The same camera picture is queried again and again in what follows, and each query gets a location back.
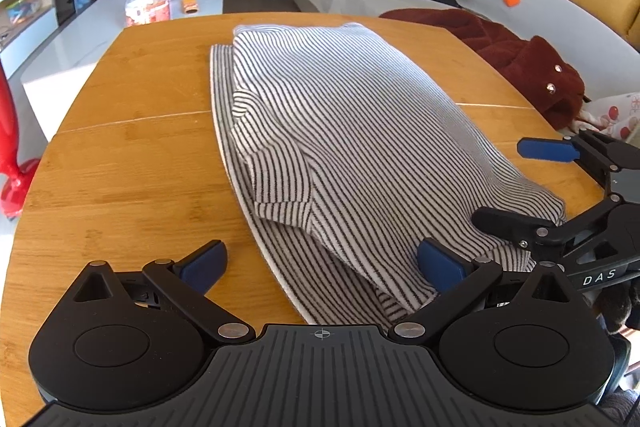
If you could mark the red floor appliance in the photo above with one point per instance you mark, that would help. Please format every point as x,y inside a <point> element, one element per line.
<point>12,157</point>

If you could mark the grey sofa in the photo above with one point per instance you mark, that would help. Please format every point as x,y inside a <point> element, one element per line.
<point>540,22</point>

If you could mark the glass jar with gold lid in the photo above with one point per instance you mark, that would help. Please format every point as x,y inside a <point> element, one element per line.
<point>147,4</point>

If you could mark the striped knit sweater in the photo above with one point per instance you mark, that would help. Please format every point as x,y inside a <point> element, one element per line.
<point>350,117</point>

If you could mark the white coffee table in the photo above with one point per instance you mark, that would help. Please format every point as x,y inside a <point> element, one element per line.
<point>100,17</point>

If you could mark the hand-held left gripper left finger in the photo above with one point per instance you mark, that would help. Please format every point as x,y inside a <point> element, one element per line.
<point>202,264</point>

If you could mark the orange snack packet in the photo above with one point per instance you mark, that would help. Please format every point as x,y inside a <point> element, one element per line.
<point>190,5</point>

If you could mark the clear box of toys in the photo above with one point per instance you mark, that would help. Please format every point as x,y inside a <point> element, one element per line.
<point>22,7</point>

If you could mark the dark red fleece jacket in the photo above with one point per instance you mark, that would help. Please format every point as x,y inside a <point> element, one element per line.
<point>500,52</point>

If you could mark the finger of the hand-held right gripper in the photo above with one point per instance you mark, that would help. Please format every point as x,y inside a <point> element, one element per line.
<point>547,149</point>
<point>505,222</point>

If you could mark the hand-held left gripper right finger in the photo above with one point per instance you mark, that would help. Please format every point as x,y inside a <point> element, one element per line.
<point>440,264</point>

